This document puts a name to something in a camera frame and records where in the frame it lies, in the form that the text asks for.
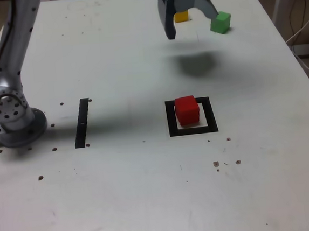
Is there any yellow cube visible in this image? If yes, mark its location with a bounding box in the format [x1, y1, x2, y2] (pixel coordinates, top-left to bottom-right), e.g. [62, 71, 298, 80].
[174, 9, 190, 23]

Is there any green cube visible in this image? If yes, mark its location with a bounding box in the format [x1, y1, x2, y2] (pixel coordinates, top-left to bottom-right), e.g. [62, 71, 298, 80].
[208, 9, 234, 36]

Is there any red cube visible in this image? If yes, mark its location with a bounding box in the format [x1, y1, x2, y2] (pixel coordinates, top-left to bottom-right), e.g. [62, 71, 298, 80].
[174, 94, 201, 127]

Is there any black tape square outline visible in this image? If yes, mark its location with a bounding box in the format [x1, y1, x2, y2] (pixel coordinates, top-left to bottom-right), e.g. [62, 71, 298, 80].
[164, 96, 219, 137]

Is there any grey box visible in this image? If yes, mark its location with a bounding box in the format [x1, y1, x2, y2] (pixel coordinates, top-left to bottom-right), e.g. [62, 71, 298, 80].
[289, 43, 309, 57]

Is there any black tape strip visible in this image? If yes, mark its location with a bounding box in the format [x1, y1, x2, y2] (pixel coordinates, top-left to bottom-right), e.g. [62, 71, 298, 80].
[70, 97, 93, 149]

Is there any white cable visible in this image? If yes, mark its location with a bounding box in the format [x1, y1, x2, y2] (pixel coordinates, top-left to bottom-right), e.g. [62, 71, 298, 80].
[282, 6, 309, 77]

